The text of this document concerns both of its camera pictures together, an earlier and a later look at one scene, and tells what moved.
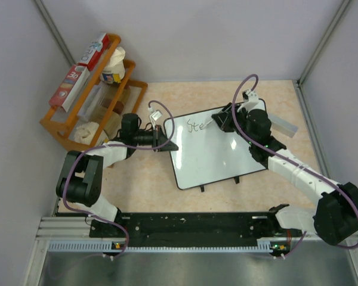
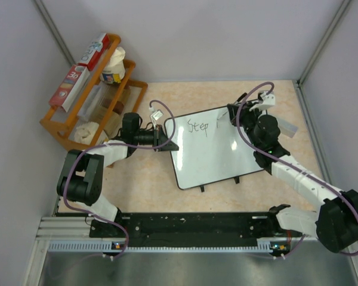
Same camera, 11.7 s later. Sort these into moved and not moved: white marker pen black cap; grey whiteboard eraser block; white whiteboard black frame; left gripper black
Moved: white marker pen black cap
Not moved: white whiteboard black frame; left gripper black; grey whiteboard eraser block
